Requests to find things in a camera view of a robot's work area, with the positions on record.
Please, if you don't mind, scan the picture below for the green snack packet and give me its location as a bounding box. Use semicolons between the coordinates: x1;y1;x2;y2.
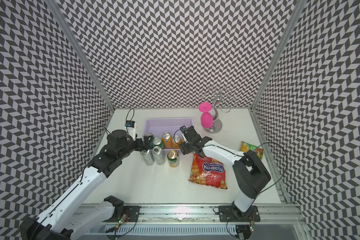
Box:
240;141;264;159

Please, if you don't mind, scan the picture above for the silver can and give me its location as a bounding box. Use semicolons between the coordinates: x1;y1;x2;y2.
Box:
140;150;155;166
152;146;166;166

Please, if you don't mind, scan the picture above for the aluminium front rail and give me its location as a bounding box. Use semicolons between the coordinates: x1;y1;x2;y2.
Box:
84;204;305;239

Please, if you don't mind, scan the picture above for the dark green gold-top can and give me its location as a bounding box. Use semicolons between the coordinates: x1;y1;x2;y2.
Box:
167;150;179;168

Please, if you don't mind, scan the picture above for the orange can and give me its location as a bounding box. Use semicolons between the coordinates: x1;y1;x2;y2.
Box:
172;135;183;149
162;132;173;149

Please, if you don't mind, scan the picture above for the pink plastic wine glass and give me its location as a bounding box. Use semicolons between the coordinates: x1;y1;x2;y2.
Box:
198;102;214;128

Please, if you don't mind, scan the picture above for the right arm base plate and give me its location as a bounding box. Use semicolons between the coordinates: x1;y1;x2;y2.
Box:
218;205;261;223

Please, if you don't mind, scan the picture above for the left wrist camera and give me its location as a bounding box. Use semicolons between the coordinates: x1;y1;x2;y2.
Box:
125;120;136;131

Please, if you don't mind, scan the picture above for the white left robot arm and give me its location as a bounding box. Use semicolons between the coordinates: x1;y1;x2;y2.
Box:
20;130;153;240

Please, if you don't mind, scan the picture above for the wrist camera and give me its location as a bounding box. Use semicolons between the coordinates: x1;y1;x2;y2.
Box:
125;120;136;131
180;126;187;134

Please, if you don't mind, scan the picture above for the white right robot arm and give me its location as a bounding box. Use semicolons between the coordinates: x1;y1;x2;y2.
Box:
180;126;271;219

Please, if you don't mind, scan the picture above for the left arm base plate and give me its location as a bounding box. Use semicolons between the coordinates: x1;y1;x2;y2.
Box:
106;205;141;223

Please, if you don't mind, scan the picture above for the lavender plastic basket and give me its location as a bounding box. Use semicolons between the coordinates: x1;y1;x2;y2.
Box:
142;118;193;140

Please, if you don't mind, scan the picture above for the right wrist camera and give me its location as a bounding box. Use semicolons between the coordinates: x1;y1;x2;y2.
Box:
180;126;187;134

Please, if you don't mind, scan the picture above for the red candy bag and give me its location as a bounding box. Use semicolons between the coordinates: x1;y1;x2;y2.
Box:
189;154;228;190

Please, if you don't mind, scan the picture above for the chrome glass holder stand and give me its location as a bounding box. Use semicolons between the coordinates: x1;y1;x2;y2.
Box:
198;87;235;134

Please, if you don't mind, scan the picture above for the green can right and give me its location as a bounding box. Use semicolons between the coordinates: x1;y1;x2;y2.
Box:
152;138;164;149

